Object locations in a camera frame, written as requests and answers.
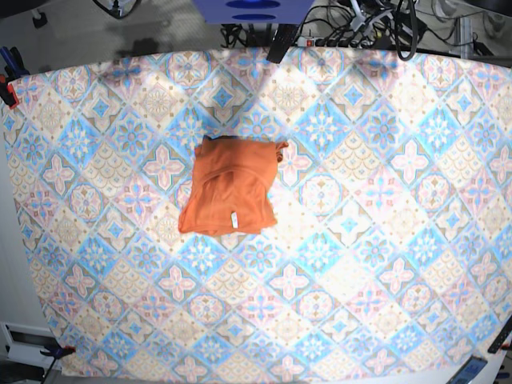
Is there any orange T-shirt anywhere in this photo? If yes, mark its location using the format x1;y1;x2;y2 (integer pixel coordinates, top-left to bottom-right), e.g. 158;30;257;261
178;136;288;236

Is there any white garment label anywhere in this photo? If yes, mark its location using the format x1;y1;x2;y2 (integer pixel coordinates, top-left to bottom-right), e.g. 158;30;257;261
230;212;239;229

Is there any patterned blue tile tablecloth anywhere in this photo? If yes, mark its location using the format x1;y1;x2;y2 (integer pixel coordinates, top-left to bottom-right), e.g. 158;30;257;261
1;48;511;382

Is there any orange black clamp bottom left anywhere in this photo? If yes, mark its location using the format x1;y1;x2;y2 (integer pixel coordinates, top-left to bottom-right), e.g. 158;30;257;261
39;346;76;384

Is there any red black clamp left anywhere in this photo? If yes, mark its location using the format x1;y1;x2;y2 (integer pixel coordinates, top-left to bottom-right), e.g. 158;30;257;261
0;74;19;109

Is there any smartphone with blue screen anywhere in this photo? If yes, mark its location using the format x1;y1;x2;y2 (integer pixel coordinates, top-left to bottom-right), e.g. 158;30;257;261
447;356;488;384

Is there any black clamp bottom right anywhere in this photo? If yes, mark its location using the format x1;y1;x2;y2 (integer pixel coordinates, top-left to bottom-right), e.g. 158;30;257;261
487;322;511;354

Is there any black mount post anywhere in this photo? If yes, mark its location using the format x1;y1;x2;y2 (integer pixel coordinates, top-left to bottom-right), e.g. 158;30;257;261
266;24;299;64

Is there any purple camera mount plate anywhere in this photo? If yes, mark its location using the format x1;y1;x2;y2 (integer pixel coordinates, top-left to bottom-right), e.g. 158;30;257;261
193;0;313;24

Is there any blue handled clamp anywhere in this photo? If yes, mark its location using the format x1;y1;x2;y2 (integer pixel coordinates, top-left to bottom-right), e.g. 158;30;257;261
1;46;30;80

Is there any white window frame rail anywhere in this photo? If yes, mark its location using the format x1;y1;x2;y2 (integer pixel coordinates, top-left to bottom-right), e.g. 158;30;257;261
1;322;57;368

